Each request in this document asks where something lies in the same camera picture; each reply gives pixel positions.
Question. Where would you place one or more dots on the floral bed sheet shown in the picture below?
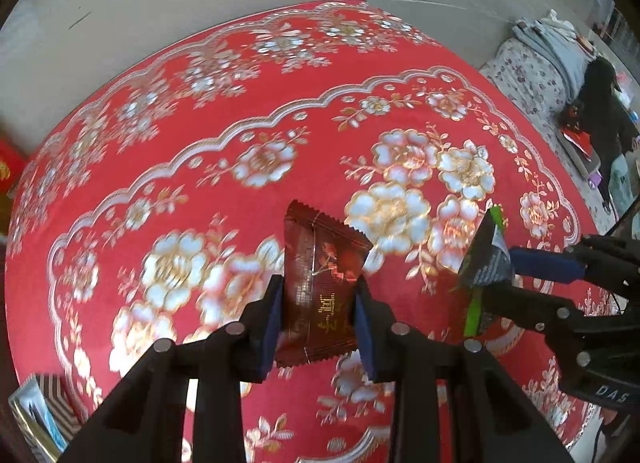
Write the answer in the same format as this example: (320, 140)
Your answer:
(530, 73)

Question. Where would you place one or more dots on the black packet with green edge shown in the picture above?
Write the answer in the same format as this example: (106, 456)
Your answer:
(485, 253)

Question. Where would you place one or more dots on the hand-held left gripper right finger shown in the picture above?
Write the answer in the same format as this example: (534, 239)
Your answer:
(367, 333)

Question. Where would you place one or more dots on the red paper sheet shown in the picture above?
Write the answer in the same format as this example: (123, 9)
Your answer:
(577, 138)

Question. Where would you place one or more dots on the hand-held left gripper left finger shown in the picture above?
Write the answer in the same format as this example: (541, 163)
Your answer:
(272, 328)

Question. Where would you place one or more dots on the red floral tablecloth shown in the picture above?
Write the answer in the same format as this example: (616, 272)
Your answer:
(200, 93)

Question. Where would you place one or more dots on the striped cardboard box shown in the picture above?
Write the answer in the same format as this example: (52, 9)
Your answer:
(55, 393)

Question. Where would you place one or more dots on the dark red snack packet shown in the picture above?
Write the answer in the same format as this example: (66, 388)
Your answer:
(320, 283)

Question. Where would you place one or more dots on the red paper poster gold print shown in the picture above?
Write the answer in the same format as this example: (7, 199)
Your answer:
(10, 163)

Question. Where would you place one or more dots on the grey folded clothes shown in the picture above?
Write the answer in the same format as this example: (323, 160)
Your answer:
(555, 43)

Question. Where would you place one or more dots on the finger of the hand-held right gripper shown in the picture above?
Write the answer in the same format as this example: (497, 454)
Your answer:
(545, 263)
(530, 308)

